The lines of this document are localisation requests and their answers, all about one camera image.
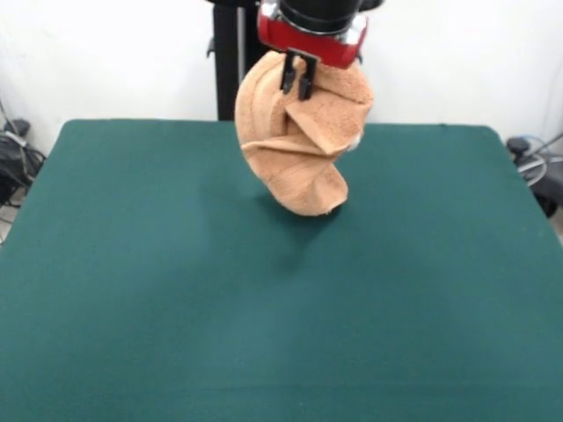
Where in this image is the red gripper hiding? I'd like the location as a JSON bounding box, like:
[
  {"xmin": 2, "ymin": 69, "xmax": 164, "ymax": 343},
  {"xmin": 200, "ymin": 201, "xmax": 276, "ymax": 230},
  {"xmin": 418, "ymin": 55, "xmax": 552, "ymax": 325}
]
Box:
[{"xmin": 257, "ymin": 0, "xmax": 369, "ymax": 100}]

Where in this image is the tan terry towel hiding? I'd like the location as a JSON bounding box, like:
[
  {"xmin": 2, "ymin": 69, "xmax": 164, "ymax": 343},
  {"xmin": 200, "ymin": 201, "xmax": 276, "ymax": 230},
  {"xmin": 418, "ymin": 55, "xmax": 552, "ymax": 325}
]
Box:
[{"xmin": 234, "ymin": 52, "xmax": 376, "ymax": 218}]

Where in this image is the dark green table cloth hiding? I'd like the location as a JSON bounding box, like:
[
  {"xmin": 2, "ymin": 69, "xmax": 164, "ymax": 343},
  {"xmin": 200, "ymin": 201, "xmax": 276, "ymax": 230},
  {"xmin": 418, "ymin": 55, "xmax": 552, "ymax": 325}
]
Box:
[{"xmin": 0, "ymin": 118, "xmax": 563, "ymax": 422}]

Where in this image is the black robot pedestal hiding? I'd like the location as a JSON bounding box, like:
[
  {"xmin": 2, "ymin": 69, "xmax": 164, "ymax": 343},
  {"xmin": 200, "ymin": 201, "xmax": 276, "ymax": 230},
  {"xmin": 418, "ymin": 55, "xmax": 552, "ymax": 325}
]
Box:
[{"xmin": 204, "ymin": 0, "xmax": 384, "ymax": 123}]

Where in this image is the grey stand base with cables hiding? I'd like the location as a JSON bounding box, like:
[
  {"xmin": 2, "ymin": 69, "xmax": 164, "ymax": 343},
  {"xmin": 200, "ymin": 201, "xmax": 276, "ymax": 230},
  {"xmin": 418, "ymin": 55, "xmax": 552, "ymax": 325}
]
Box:
[{"xmin": 505, "ymin": 134, "xmax": 563, "ymax": 219}]

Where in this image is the black equipment base with cables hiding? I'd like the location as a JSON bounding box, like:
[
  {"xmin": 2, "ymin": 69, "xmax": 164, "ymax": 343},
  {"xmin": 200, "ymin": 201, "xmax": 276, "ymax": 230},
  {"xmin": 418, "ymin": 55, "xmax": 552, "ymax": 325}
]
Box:
[{"xmin": 0, "ymin": 118, "xmax": 48, "ymax": 207}]

